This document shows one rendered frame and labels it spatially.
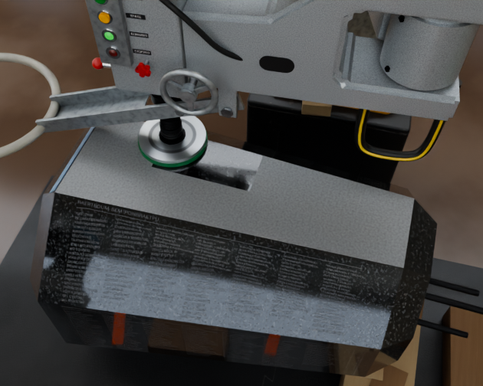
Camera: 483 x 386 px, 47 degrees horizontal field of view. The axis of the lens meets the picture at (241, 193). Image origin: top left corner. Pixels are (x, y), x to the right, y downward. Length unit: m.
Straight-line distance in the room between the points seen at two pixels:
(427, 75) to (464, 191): 1.64
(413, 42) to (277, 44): 0.30
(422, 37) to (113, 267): 1.05
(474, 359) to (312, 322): 0.91
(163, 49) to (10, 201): 1.68
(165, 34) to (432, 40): 0.59
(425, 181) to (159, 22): 1.88
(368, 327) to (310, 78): 0.71
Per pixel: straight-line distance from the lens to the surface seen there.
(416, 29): 1.28
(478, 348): 2.39
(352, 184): 1.69
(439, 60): 1.32
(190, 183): 1.67
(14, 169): 3.01
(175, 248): 1.62
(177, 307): 1.67
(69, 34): 3.70
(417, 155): 1.66
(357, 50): 1.46
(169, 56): 1.38
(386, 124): 2.05
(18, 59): 2.12
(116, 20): 1.35
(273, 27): 1.27
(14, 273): 2.65
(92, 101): 1.85
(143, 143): 1.75
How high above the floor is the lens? 2.19
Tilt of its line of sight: 54 degrees down
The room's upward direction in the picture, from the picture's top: straight up
